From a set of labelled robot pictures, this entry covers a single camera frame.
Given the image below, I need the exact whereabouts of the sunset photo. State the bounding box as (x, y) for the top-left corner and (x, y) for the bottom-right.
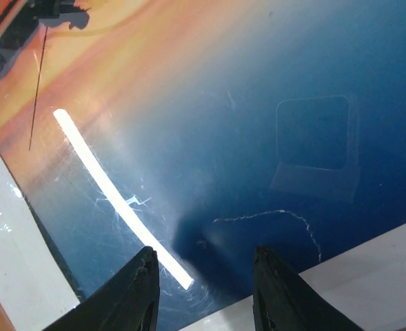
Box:
(0, 0), (406, 331)

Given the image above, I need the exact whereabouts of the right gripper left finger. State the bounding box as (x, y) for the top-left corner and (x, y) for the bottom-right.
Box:
(46, 246), (160, 331)

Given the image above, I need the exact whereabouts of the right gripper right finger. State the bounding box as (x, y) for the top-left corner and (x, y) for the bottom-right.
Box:
(253, 246), (356, 330)

